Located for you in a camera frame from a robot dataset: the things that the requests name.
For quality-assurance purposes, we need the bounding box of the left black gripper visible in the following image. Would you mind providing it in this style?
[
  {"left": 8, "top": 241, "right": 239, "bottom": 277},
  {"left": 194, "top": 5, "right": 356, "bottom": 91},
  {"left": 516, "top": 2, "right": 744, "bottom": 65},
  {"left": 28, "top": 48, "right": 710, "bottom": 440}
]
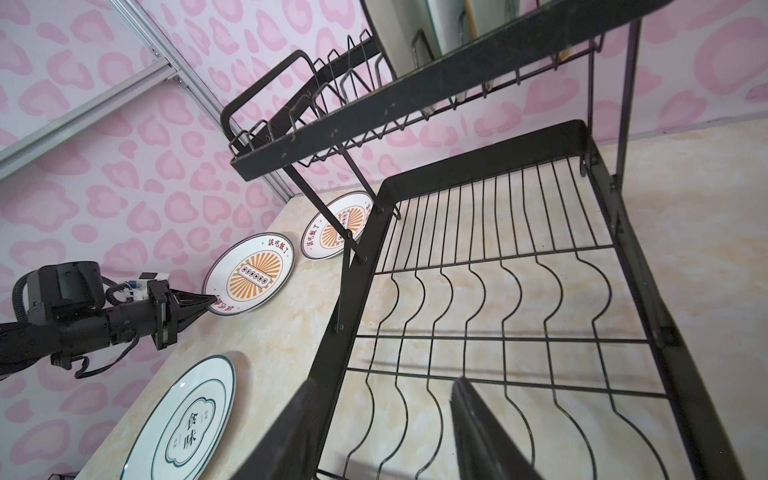
[{"left": 134, "top": 280, "right": 218, "bottom": 350}]

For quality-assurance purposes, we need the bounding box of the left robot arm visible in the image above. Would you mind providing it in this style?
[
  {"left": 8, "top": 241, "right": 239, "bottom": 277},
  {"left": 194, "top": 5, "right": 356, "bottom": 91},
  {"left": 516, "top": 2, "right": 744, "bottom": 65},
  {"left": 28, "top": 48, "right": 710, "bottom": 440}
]
[{"left": 1, "top": 261, "right": 217, "bottom": 379}]

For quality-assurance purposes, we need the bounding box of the cream plum blossom plate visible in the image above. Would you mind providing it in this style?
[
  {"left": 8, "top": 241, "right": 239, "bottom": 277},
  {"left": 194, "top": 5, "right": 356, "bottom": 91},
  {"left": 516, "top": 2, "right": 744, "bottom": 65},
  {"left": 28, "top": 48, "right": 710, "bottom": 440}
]
[{"left": 362, "top": 0, "right": 441, "bottom": 79}]

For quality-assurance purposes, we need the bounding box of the white plate black cloud outline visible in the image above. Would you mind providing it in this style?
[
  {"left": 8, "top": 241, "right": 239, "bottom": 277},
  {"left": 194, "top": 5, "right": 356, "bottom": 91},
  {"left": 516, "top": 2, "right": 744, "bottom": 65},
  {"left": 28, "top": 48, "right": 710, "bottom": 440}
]
[{"left": 120, "top": 355, "right": 236, "bottom": 479}]

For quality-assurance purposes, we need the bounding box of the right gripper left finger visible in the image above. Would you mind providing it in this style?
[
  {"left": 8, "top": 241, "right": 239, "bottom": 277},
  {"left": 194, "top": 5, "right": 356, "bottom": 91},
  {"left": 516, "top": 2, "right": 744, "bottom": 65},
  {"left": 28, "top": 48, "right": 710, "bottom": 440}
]
[{"left": 232, "top": 379, "right": 324, "bottom": 479}]

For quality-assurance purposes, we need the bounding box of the white plate dark green rim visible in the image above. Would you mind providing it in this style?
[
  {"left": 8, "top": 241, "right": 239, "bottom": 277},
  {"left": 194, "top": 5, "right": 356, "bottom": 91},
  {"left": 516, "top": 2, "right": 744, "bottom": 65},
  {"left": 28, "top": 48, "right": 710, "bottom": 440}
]
[{"left": 426, "top": 0, "right": 472, "bottom": 55}]

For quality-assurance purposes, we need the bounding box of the black wire dish rack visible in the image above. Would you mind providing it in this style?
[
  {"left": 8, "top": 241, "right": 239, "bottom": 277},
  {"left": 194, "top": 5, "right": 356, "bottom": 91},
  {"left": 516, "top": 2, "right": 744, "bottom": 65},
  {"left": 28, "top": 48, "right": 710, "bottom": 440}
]
[{"left": 220, "top": 1, "right": 743, "bottom": 479}]

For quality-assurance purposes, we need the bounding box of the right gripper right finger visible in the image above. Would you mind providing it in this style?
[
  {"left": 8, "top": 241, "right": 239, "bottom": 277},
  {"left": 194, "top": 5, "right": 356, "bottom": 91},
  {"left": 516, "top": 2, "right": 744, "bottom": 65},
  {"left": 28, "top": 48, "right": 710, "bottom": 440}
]
[{"left": 450, "top": 377, "right": 542, "bottom": 480}]

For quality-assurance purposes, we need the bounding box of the large orange sunburst plate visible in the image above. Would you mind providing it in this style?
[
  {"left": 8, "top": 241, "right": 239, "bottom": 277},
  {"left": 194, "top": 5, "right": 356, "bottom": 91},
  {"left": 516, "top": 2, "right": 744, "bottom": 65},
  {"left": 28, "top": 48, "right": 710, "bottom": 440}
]
[{"left": 202, "top": 232, "right": 296, "bottom": 316}]

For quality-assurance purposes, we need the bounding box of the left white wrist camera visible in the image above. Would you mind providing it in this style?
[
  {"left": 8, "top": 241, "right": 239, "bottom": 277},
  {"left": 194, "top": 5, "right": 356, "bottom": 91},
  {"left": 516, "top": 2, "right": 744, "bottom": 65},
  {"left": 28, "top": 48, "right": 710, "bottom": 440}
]
[{"left": 114, "top": 272, "right": 169, "bottom": 303}]

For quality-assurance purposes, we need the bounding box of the aluminium frame diagonal strut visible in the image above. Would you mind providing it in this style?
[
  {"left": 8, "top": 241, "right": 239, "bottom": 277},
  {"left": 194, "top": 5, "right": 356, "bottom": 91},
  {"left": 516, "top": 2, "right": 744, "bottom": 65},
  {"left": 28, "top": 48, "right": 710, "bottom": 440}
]
[{"left": 1, "top": 61, "right": 178, "bottom": 180}]

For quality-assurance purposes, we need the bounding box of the small orange sunburst plate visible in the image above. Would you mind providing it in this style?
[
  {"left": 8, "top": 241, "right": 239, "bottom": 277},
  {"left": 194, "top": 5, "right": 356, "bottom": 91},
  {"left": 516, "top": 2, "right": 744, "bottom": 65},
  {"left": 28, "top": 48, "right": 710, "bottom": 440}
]
[{"left": 299, "top": 190, "right": 376, "bottom": 262}]

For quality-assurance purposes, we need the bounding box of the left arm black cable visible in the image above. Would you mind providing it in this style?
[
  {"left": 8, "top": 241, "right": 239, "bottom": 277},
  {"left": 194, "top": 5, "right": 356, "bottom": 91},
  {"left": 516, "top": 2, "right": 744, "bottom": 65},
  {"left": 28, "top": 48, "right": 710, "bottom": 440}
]
[{"left": 10, "top": 269, "right": 37, "bottom": 325}]

